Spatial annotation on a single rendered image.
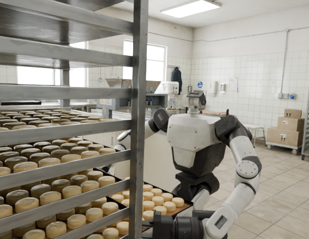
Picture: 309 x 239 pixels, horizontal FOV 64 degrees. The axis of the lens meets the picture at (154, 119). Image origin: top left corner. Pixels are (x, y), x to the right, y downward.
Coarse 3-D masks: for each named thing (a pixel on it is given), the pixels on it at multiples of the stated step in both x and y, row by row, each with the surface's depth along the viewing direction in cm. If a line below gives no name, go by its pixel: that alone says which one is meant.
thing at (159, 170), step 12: (156, 144) 224; (168, 144) 213; (144, 156) 237; (156, 156) 225; (168, 156) 214; (144, 168) 238; (156, 168) 226; (168, 168) 215; (144, 180) 239; (156, 180) 227; (168, 180) 216
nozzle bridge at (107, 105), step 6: (150, 96) 274; (156, 96) 281; (162, 96) 281; (102, 102) 247; (108, 102) 240; (114, 102) 233; (120, 102) 247; (126, 102) 252; (156, 102) 282; (162, 102) 281; (102, 108) 248; (108, 108) 241; (114, 108) 234; (120, 108) 241; (126, 108) 246; (156, 108) 290; (102, 114) 249; (108, 114) 242
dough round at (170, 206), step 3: (165, 204) 99; (168, 204) 99; (171, 204) 99; (174, 204) 99; (165, 207) 97; (168, 207) 97; (171, 207) 97; (174, 207) 98; (168, 210) 97; (171, 210) 97; (174, 210) 98
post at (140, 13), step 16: (144, 0) 67; (144, 16) 67; (144, 32) 68; (144, 48) 69; (144, 64) 70; (144, 80) 70; (144, 96) 71; (144, 112) 72; (144, 128) 72; (144, 144) 73; (128, 224) 76
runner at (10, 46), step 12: (0, 36) 47; (0, 48) 47; (12, 48) 48; (24, 48) 50; (36, 48) 52; (48, 48) 53; (60, 48) 55; (72, 48) 57; (72, 60) 58; (84, 60) 60; (96, 60) 62; (108, 60) 64; (120, 60) 67
